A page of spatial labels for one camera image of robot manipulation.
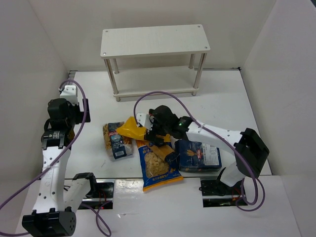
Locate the yellow macaroni pasta bag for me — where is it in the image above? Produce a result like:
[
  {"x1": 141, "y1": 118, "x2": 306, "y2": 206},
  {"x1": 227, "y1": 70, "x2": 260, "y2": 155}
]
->
[{"x1": 117, "y1": 117, "x2": 147, "y2": 141}]

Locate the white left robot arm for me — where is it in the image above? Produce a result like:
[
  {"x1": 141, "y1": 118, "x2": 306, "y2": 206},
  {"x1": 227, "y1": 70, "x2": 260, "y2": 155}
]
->
[{"x1": 22, "y1": 98, "x2": 96, "y2": 237}]

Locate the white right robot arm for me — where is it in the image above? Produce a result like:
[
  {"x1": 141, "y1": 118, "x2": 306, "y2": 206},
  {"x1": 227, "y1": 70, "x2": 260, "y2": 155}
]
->
[{"x1": 136, "y1": 105, "x2": 270, "y2": 196}]

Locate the blue orange shell pasta bag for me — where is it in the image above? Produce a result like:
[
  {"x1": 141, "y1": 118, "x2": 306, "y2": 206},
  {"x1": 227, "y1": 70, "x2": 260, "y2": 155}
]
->
[{"x1": 136, "y1": 140, "x2": 184, "y2": 192}]

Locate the Agnesi fusilli pasta bag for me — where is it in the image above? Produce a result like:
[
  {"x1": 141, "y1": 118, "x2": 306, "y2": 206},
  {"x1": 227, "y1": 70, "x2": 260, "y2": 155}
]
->
[{"x1": 102, "y1": 122, "x2": 133, "y2": 161}]

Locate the dark blue pasta box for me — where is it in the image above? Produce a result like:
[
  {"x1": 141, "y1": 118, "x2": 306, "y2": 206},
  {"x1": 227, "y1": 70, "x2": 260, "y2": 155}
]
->
[{"x1": 175, "y1": 140, "x2": 222, "y2": 172}]

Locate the white two-tier shelf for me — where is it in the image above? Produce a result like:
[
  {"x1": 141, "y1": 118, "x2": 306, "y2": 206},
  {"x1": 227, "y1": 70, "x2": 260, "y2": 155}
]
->
[{"x1": 100, "y1": 24, "x2": 210, "y2": 101}]

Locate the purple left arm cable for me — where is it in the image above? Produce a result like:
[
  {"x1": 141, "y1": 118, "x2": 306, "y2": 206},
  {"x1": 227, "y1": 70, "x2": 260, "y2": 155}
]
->
[{"x1": 0, "y1": 80, "x2": 112, "y2": 237}]

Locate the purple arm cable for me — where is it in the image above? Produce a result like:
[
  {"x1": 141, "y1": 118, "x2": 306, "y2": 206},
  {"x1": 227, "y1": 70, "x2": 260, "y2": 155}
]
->
[
  {"x1": 133, "y1": 91, "x2": 266, "y2": 212},
  {"x1": 0, "y1": 80, "x2": 112, "y2": 237}
]

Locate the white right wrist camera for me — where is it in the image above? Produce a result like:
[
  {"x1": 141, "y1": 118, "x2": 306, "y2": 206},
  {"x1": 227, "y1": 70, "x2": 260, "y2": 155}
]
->
[{"x1": 136, "y1": 113, "x2": 154, "y2": 130}]

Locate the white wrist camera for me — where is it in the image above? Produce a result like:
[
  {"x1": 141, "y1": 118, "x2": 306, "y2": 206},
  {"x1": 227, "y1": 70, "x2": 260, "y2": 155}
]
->
[
  {"x1": 136, "y1": 113, "x2": 154, "y2": 130},
  {"x1": 60, "y1": 85, "x2": 78, "y2": 105}
]

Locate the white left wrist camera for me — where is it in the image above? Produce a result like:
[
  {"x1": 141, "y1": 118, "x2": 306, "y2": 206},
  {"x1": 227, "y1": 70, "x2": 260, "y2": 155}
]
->
[{"x1": 60, "y1": 85, "x2": 78, "y2": 105}]

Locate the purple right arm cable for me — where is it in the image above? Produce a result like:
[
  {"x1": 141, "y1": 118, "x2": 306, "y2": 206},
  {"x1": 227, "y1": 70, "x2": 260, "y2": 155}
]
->
[{"x1": 133, "y1": 91, "x2": 266, "y2": 212}]

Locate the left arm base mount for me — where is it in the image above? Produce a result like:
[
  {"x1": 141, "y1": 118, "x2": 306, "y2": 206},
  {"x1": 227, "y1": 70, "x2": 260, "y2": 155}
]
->
[{"x1": 82, "y1": 179, "x2": 115, "y2": 210}]

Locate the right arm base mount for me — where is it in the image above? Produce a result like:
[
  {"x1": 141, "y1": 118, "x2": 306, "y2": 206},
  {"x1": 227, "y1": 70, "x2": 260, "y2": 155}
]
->
[{"x1": 199, "y1": 179, "x2": 247, "y2": 208}]

